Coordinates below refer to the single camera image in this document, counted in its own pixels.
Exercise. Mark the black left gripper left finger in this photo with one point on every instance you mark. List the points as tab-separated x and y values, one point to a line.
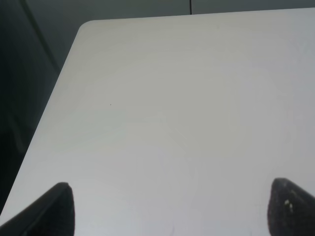
53	214

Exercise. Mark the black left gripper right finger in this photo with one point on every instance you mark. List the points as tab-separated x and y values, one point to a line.
291	210

